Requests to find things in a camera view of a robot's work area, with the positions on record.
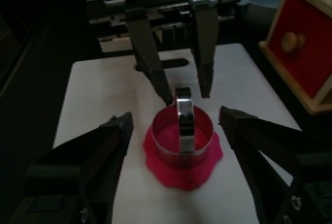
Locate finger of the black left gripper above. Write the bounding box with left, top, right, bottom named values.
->
left=188, top=0, right=221, bottom=100
left=123, top=7, right=176, bottom=107

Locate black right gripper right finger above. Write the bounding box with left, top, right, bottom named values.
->
left=217, top=105, right=332, bottom=224

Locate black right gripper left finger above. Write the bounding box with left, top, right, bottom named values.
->
left=11, top=111, right=137, bottom=224

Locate round metal cutter with handle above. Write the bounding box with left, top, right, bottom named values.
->
left=150, top=86, right=216, bottom=171

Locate pink dough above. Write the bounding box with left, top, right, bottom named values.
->
left=142, top=123, right=226, bottom=192

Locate red drawer with wooden knob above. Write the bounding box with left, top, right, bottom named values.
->
left=267, top=0, right=332, bottom=100

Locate white cutting board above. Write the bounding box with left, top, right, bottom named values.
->
left=51, top=42, right=304, bottom=224

